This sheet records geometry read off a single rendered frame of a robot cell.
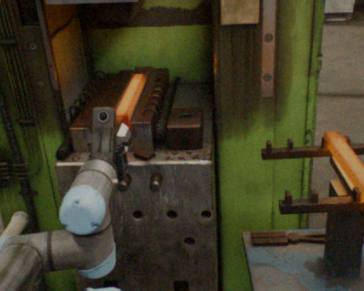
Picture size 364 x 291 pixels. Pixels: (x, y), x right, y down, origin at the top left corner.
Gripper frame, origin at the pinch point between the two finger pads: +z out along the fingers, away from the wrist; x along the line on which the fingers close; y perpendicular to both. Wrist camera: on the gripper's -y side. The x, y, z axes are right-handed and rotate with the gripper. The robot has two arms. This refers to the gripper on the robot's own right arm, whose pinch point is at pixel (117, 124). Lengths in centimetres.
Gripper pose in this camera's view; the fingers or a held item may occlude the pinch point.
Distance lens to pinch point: 116.8
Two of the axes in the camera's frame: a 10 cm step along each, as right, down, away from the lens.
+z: 0.8, -4.5, 8.9
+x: 10.0, -0.2, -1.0
